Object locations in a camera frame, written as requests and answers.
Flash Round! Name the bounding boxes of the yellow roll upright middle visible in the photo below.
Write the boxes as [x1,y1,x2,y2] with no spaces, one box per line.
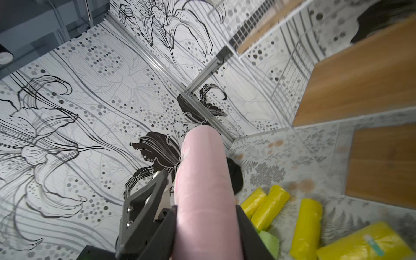
[290,198,323,260]

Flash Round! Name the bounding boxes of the green roll dark left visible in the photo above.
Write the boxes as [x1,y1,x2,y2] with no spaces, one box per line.
[257,230,280,260]

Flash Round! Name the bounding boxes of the pink roll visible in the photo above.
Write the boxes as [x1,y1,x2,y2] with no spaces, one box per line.
[172,126,243,260]

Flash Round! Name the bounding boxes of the yellow roll with label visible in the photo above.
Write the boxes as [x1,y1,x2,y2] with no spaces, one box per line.
[316,222,416,260]

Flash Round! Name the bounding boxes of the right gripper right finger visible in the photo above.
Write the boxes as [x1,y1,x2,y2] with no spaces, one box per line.
[236,205,274,260]

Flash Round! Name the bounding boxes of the yellow roll far left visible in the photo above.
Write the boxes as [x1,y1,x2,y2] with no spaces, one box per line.
[240,187,267,219]

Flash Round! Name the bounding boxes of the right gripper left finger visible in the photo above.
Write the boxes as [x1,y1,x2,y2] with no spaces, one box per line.
[115,170,177,260]

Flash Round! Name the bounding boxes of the black cap with label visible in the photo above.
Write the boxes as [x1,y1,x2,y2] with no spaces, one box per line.
[227,158,244,195]

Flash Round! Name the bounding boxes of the white wire three-tier shelf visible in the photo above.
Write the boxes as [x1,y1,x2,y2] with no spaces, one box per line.
[271,1,416,208]

